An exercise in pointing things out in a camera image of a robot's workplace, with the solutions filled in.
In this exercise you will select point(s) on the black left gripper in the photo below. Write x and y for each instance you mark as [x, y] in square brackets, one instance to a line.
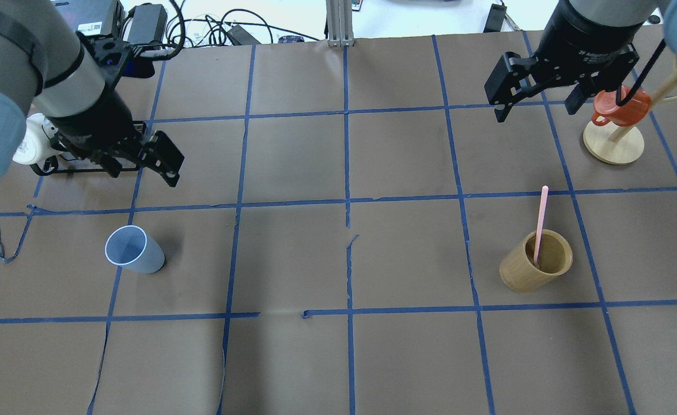
[91, 119]

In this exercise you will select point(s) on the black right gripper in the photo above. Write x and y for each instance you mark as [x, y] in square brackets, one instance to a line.
[592, 45]

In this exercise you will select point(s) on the light blue plastic cup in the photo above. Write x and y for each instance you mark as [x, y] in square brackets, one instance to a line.
[131, 248]

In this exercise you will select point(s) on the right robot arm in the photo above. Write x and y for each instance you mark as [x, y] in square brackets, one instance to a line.
[620, 14]

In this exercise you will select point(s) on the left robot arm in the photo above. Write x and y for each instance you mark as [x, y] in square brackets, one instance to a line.
[71, 80]

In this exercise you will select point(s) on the orange cup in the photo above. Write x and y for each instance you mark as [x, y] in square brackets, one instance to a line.
[606, 109]

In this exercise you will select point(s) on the round wooden cup stand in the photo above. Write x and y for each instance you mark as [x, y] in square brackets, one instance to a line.
[618, 145]

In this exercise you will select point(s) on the bamboo cup holder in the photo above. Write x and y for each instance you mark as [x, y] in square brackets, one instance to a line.
[524, 269]

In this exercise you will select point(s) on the black power adapter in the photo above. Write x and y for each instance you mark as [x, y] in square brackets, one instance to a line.
[146, 24]

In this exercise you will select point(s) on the black wire mug rack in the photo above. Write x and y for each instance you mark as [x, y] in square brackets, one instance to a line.
[67, 167]

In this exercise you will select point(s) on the aluminium frame post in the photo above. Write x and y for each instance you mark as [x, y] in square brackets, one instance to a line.
[340, 23]

